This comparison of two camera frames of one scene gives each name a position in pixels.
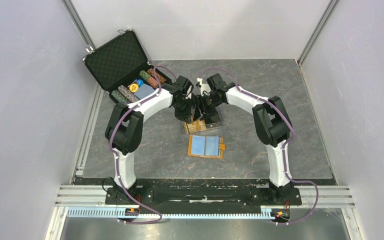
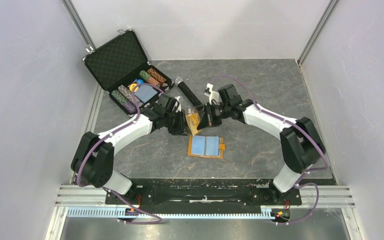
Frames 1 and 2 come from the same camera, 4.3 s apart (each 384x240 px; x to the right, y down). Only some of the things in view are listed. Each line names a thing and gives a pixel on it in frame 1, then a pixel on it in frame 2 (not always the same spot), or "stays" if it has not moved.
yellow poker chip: x=133 y=87 stays
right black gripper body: x=209 y=103 -> x=215 y=113
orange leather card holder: x=210 y=147 stays
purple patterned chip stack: x=128 y=94 stays
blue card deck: x=144 y=90 stays
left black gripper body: x=183 y=109 -> x=176 y=123
